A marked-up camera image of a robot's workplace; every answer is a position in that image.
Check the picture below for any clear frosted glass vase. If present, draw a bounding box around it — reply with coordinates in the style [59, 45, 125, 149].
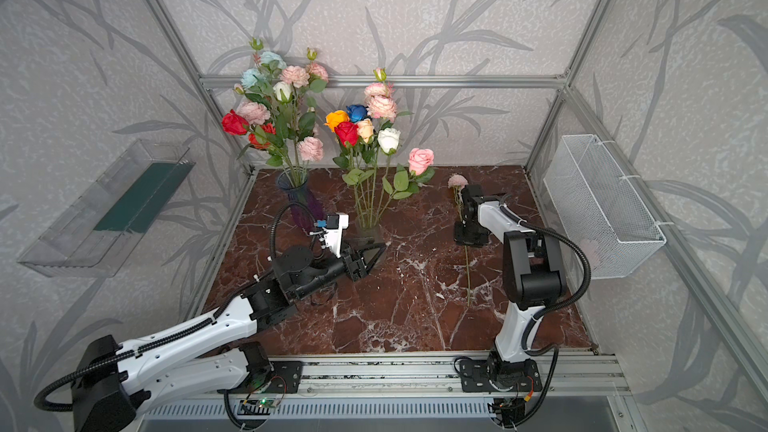
[353, 217, 385, 248]

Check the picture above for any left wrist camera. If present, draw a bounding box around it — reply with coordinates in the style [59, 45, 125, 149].
[314, 213, 349, 258]

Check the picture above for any blue rose stem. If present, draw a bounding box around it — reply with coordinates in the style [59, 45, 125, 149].
[347, 104, 373, 137]

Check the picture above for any aluminium front rail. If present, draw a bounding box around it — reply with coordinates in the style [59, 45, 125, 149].
[128, 353, 631, 400]

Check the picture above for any small pink flower stem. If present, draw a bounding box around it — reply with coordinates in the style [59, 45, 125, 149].
[290, 124, 324, 186]

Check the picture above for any red rose stem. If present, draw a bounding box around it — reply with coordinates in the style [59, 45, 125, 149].
[248, 123, 290, 168]
[222, 110, 260, 159]
[334, 121, 365, 221]

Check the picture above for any pale pink peony stem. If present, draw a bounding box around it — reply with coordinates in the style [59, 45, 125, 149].
[447, 174, 472, 306]

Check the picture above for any pink carnation tall stem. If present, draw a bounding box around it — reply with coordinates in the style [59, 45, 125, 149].
[273, 48, 329, 160]

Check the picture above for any clear plastic wall bin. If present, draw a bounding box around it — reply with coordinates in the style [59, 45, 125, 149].
[18, 139, 195, 278]

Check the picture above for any striped pink peony stem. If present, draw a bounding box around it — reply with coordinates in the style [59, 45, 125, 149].
[364, 68, 398, 219]

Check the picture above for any orange rose stem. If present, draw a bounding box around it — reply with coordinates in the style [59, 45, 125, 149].
[324, 109, 361, 226]

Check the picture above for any white wire mesh basket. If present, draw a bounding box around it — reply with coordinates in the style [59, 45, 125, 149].
[544, 134, 666, 279]

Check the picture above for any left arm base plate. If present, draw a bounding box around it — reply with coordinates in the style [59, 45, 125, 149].
[229, 360, 303, 394]

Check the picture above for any pink rose stem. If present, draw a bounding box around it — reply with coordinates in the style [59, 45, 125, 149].
[374, 148, 435, 225]

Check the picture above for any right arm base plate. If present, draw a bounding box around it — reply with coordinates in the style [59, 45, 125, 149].
[453, 356, 543, 394]

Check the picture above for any peach rose stem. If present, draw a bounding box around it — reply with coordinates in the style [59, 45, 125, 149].
[357, 118, 374, 229]

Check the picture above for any purple glass vase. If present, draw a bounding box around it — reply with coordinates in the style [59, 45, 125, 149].
[277, 172, 325, 232]

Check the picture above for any white rose stem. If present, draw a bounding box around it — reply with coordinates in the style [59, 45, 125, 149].
[372, 127, 401, 225]

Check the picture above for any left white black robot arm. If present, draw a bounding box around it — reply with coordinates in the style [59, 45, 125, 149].
[33, 213, 387, 431]

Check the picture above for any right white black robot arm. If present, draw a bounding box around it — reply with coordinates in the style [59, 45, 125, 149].
[452, 184, 591, 392]

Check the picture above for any light blue flower stem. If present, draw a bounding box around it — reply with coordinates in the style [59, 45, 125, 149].
[235, 38, 287, 106]

